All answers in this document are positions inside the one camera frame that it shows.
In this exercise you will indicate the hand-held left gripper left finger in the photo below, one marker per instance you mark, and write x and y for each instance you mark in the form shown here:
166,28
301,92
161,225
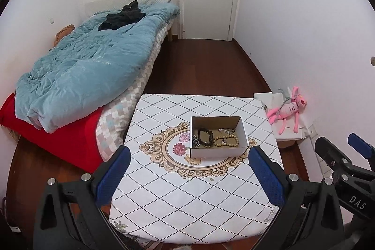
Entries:
114,173

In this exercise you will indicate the cardboard box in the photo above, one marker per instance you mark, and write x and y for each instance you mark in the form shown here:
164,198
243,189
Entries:
216,152

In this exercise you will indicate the brown pillow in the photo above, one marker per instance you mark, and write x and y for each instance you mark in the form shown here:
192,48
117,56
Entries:
63,33

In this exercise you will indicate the black clothes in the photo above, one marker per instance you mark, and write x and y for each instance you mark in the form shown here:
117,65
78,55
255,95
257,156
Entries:
123,18

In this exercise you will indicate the light blue quilt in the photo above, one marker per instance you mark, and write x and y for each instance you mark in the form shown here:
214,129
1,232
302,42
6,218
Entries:
88,68

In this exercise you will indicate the pink plush toy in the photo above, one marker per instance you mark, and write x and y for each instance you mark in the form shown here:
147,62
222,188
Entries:
288,111

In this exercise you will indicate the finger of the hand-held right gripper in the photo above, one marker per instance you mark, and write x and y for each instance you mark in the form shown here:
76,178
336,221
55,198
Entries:
328,149
361,147

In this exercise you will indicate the white paper bag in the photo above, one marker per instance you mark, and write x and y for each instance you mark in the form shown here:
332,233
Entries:
293,134

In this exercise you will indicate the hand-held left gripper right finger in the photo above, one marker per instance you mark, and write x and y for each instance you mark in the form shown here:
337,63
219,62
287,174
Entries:
266,176

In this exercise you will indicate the white patterned tablecloth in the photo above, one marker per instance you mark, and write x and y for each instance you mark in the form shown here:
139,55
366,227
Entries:
175,203

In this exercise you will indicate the bed with checkered mattress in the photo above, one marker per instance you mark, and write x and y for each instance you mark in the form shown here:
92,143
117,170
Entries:
137,86

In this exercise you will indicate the red blanket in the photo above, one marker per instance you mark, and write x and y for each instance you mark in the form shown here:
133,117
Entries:
73,144

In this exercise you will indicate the white power strip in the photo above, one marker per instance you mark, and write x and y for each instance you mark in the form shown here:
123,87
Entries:
312,150

